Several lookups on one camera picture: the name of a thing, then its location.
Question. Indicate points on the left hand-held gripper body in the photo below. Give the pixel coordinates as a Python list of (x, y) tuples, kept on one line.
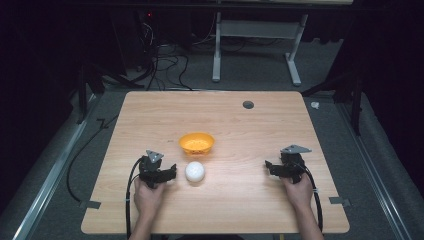
[(149, 171)]

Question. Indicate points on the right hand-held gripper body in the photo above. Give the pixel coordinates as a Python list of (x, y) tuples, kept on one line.
[(292, 166)]

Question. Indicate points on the white round ball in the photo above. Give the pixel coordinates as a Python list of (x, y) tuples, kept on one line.
[(195, 171)]

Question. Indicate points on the orange plastic bowl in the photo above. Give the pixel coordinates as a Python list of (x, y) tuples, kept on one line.
[(196, 144)]

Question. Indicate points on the person's left hand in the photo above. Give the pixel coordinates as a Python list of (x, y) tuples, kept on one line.
[(148, 199)]

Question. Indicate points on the person's right hand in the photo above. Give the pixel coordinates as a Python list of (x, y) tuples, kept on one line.
[(300, 195)]

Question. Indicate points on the grey tape strip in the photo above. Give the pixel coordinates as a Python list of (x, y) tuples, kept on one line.
[(90, 204), (340, 201)]

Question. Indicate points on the small white crumpled scrap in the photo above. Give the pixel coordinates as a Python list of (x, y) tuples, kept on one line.
[(315, 105)]

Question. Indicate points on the grey table grommet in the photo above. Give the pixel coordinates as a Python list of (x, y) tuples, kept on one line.
[(248, 105)]

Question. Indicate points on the black metal stand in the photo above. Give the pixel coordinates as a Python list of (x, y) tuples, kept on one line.
[(353, 96), (90, 83)]

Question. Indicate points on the silver floor rail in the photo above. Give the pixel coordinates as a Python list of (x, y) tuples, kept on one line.
[(376, 180), (50, 180)]

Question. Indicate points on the white metal desk frame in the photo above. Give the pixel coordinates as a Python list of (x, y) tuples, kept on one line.
[(256, 29)]

